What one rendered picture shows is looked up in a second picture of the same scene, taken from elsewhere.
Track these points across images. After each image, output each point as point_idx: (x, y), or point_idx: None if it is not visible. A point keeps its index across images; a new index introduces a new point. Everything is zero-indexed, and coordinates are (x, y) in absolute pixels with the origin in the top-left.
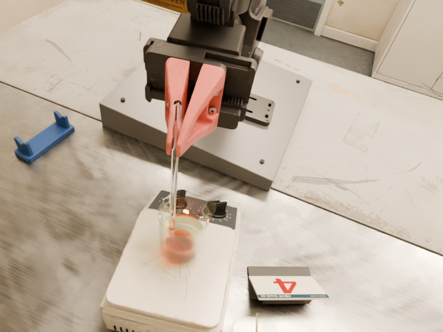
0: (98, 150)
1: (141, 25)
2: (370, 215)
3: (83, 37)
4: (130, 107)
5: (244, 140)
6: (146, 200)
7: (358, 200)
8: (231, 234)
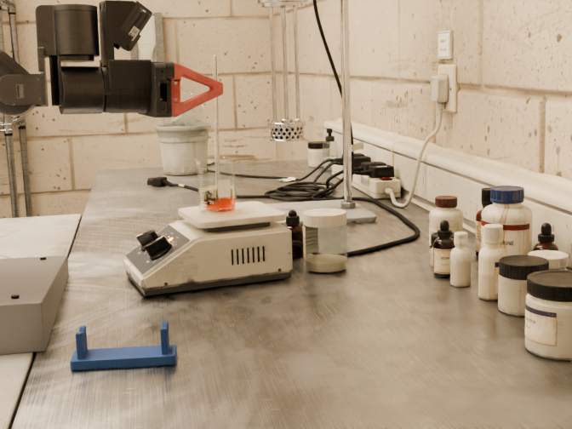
0: (101, 337)
1: None
2: (54, 250)
3: None
4: (25, 294)
5: (14, 265)
6: (151, 301)
7: (38, 254)
8: (184, 208)
